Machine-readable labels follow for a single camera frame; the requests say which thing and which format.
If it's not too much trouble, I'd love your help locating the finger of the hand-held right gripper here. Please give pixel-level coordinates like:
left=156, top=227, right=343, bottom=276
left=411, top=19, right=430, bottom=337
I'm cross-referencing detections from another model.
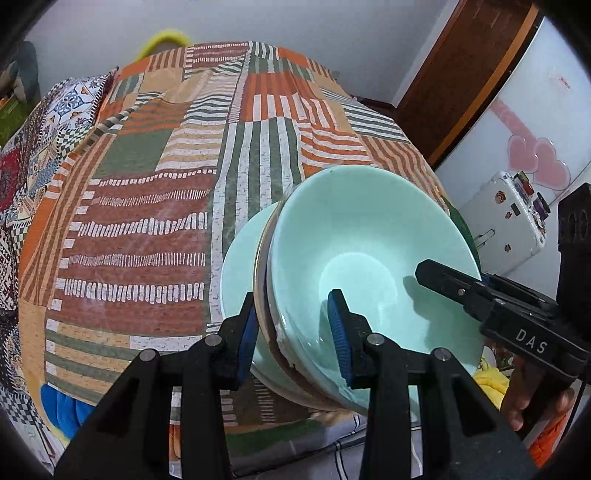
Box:
left=414, top=259, right=497, bottom=325
left=482, top=272, right=557, bottom=308

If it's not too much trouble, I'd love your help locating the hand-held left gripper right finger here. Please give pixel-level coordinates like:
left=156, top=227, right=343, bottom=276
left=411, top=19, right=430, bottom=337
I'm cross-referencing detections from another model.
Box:
left=327, top=288, right=539, bottom=480

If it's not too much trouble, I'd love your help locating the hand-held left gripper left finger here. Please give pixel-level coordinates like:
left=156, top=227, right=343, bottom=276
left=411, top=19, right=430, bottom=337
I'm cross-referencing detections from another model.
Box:
left=54, top=292, right=259, bottom=480

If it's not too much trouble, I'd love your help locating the mint green plate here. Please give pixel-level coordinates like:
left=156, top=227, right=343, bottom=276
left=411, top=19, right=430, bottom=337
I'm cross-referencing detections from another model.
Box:
left=220, top=202, right=324, bottom=411

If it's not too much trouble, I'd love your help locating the pink bowl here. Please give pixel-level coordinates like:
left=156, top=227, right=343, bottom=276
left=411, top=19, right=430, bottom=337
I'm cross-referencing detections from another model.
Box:
left=253, top=203, right=333, bottom=409

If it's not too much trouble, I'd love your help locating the mint green bowl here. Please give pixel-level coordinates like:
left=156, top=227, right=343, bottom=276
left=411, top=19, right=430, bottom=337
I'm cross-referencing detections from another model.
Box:
left=270, top=166, right=485, bottom=414

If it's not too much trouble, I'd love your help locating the person's right hand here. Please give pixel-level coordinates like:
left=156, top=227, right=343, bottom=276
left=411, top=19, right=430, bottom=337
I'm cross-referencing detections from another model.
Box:
left=501, top=356, right=575, bottom=432

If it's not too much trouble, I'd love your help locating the green cloth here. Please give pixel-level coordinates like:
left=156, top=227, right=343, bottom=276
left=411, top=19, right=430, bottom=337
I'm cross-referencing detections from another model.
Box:
left=447, top=205, right=481, bottom=273

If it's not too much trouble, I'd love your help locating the yellow printed cloth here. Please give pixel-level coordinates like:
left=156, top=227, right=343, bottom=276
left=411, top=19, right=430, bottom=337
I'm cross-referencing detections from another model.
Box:
left=473, top=351, right=513, bottom=409

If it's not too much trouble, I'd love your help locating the white suitcase with stickers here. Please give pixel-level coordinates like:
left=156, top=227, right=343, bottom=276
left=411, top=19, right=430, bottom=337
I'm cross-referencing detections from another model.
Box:
left=462, top=171, right=552, bottom=278

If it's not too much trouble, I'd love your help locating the striped patchwork tablecloth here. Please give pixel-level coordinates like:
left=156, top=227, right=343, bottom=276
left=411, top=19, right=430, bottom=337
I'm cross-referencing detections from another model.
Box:
left=18, top=41, right=481, bottom=430

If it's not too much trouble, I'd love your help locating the blue cloth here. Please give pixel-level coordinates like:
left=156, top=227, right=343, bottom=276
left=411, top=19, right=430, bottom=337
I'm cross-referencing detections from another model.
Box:
left=41, top=384, right=95, bottom=439

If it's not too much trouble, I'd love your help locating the brown wooden door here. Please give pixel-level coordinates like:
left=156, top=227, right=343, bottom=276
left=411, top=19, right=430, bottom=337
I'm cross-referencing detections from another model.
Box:
left=394, top=0, right=543, bottom=169

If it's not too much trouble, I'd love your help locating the patterned quilt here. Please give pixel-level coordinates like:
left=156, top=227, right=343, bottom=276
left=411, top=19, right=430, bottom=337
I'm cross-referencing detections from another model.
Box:
left=0, top=74, right=118, bottom=462

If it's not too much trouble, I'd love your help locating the green bag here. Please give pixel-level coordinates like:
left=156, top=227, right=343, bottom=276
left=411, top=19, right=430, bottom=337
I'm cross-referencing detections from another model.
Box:
left=0, top=99, right=35, bottom=144

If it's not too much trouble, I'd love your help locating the grey plush toy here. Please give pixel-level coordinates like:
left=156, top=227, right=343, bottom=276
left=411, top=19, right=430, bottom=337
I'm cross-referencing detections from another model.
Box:
left=9, top=41, right=41, bottom=100

